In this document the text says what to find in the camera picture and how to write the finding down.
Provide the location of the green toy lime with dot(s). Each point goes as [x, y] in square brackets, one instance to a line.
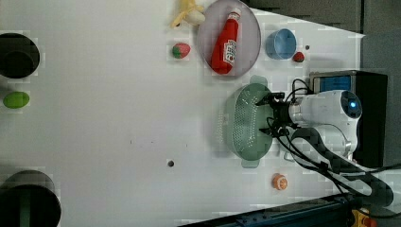
[16, 100]

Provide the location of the black toaster oven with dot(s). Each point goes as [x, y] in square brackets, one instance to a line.
[371, 89]

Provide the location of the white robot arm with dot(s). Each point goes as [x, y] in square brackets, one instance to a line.
[321, 130]

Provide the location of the black cylinder cup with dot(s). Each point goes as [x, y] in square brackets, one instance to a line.
[19, 56]

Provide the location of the red toy strawberry near cup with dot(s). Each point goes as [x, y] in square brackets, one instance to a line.
[299, 57]

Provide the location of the green plastic strainer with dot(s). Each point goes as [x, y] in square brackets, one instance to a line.
[242, 120]

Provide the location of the grey oval plate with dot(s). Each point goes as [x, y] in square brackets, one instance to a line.
[248, 40]

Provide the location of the blue plastic cup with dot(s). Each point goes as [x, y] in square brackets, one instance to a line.
[281, 44]

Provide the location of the toy banana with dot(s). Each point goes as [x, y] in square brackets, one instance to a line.
[190, 12]

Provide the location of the black cup with green stick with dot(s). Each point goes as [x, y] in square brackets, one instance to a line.
[28, 199]

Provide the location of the red ketchup bottle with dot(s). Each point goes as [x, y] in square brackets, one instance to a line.
[224, 52]

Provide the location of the toy orange half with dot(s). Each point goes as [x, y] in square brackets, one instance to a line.
[279, 182]

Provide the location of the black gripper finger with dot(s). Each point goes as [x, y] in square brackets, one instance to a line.
[267, 131]
[266, 100]

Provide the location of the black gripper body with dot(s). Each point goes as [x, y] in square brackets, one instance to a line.
[281, 118]

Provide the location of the red toy strawberry near plate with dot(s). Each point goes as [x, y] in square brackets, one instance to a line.
[180, 50]

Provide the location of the blue metal frame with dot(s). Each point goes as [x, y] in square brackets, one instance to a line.
[331, 211]

